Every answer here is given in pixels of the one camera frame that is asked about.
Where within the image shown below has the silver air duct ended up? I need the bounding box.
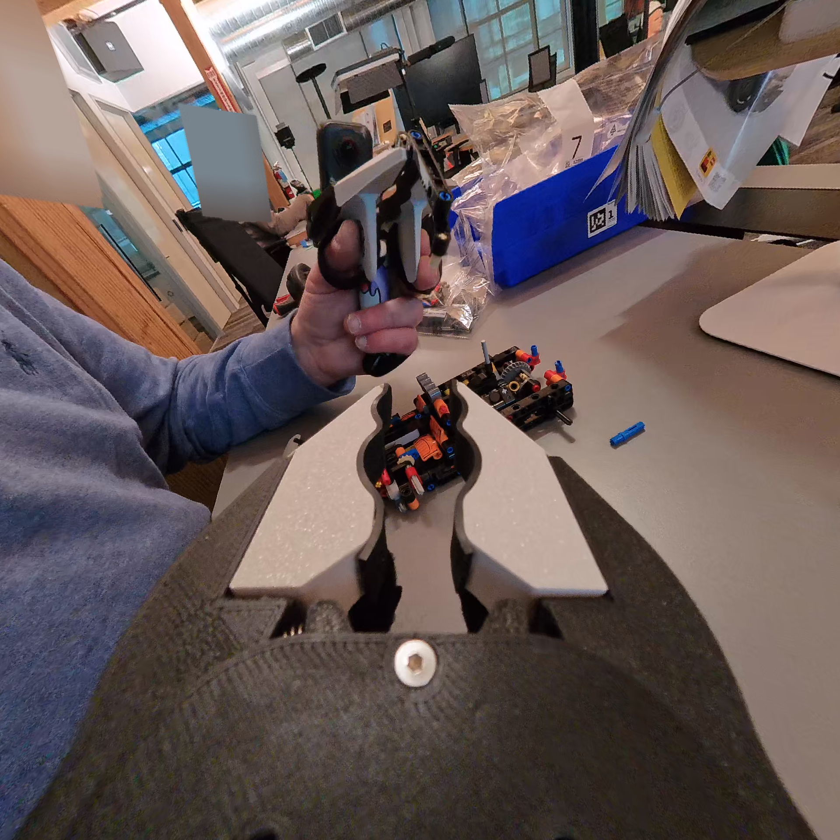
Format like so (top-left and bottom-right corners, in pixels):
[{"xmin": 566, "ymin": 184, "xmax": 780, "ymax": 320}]
[{"xmin": 193, "ymin": 0, "xmax": 431, "ymax": 63}]

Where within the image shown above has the wooden post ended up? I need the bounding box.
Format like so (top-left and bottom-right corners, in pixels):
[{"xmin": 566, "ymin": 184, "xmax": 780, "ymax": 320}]
[{"xmin": 159, "ymin": 0, "xmax": 245, "ymax": 114}]

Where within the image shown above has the small clear parts bag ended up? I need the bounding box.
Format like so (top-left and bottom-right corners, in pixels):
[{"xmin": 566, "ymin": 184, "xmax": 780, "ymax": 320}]
[{"xmin": 416, "ymin": 281, "xmax": 492, "ymax": 340}]

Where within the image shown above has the blue storage bin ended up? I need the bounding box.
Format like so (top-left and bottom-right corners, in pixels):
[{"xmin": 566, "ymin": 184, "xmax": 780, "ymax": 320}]
[{"xmin": 491, "ymin": 147, "xmax": 651, "ymax": 290}]

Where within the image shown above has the black monitor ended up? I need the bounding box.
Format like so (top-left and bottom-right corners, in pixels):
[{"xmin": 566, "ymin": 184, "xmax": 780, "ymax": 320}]
[{"xmin": 392, "ymin": 33, "xmax": 488, "ymax": 135}]

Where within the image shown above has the person's blue sweater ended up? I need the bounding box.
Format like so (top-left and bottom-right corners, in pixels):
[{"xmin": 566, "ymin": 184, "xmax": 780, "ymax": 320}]
[{"xmin": 0, "ymin": 259, "xmax": 214, "ymax": 840}]

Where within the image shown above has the black office chair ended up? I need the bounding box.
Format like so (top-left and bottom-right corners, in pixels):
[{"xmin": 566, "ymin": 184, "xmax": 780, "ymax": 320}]
[{"xmin": 527, "ymin": 45, "xmax": 560, "ymax": 94}]

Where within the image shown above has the black round device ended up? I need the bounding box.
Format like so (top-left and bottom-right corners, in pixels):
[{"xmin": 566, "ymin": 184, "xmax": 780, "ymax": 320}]
[{"xmin": 283, "ymin": 262, "xmax": 315, "ymax": 309}]

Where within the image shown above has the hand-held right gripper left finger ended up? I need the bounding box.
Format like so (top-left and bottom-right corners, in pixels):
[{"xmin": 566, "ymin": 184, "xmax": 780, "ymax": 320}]
[{"xmin": 228, "ymin": 384, "xmax": 403, "ymax": 634}]

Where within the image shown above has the person's left hand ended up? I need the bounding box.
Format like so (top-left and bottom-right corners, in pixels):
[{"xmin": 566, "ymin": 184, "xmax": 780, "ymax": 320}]
[{"xmin": 289, "ymin": 218, "xmax": 435, "ymax": 388}]

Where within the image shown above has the black floor lamp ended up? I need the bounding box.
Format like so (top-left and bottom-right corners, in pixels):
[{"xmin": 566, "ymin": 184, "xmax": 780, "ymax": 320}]
[{"xmin": 295, "ymin": 62, "xmax": 332, "ymax": 122}]

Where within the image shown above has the studio light panel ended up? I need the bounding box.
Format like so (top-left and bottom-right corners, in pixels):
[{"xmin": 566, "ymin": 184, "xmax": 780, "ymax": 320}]
[{"xmin": 330, "ymin": 51, "xmax": 406, "ymax": 118}]

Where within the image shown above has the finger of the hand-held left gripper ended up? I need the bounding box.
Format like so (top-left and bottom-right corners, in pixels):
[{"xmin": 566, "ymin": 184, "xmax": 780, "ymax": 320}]
[
  {"xmin": 332, "ymin": 147, "xmax": 410, "ymax": 287},
  {"xmin": 396, "ymin": 192, "xmax": 430, "ymax": 282}
]

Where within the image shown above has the instruction booklet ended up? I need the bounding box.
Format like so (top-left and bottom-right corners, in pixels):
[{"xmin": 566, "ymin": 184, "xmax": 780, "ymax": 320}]
[{"xmin": 586, "ymin": 0, "xmax": 840, "ymax": 222}]

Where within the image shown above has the wooden cabinet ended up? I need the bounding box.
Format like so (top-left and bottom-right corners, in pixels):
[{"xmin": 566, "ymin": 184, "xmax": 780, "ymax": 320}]
[{"xmin": 0, "ymin": 193, "xmax": 201, "ymax": 361}]

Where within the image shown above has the person's left forearm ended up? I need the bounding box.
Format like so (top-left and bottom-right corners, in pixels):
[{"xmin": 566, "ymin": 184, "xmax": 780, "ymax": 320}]
[{"xmin": 131, "ymin": 314, "xmax": 357, "ymax": 473}]

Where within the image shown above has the lego chassis assembly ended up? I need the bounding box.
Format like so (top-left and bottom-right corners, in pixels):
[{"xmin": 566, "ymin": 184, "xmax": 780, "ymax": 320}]
[{"xmin": 376, "ymin": 341, "xmax": 576, "ymax": 514}]

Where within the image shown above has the black lego beam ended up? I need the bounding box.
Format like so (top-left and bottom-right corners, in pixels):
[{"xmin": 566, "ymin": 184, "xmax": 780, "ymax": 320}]
[{"xmin": 399, "ymin": 128, "xmax": 455, "ymax": 258}]

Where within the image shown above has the white book stand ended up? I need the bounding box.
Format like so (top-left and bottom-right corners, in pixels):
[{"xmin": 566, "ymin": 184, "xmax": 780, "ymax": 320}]
[{"xmin": 686, "ymin": 0, "xmax": 840, "ymax": 379}]

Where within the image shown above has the pile of clear plastic bags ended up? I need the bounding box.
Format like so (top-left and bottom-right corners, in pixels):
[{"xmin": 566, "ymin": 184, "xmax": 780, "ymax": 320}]
[{"xmin": 448, "ymin": 62, "xmax": 660, "ymax": 277}]

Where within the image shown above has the grey ceiling projector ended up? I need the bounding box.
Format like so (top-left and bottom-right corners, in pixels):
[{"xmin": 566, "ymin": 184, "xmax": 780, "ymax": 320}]
[{"xmin": 73, "ymin": 18, "xmax": 145, "ymax": 84}]

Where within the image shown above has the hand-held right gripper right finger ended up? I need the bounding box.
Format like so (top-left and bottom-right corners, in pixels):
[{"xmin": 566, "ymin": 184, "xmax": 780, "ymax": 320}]
[{"xmin": 451, "ymin": 381, "xmax": 609, "ymax": 635}]

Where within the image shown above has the black panel stand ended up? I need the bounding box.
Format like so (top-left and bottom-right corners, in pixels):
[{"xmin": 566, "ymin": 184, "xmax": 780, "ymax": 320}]
[{"xmin": 176, "ymin": 206, "xmax": 293, "ymax": 329}]

